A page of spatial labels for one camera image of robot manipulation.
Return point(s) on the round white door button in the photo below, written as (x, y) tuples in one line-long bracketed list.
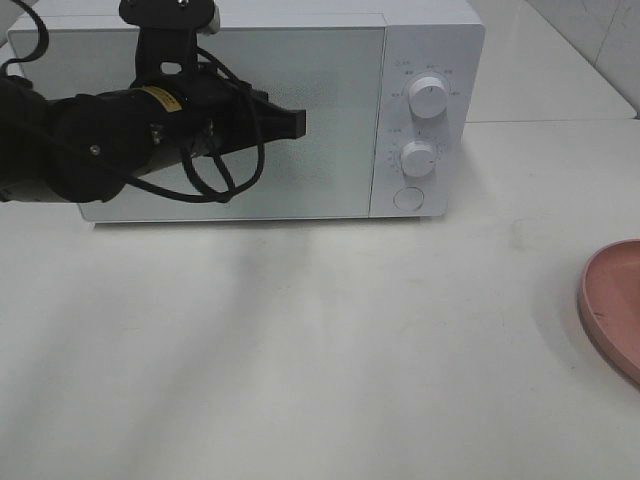
[(409, 199)]

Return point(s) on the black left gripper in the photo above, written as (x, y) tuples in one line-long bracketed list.
[(181, 97)]

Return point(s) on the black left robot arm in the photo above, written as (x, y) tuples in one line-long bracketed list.
[(79, 150)]

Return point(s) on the white microwave oven body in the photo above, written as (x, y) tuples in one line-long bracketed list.
[(445, 37)]

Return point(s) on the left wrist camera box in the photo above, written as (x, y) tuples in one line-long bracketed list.
[(201, 16)]

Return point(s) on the pink round plate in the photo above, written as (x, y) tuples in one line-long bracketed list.
[(608, 304)]

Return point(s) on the white microwave door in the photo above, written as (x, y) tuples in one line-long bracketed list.
[(333, 74)]

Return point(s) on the white microwave knob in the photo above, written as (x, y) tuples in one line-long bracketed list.
[(418, 159), (428, 95)]

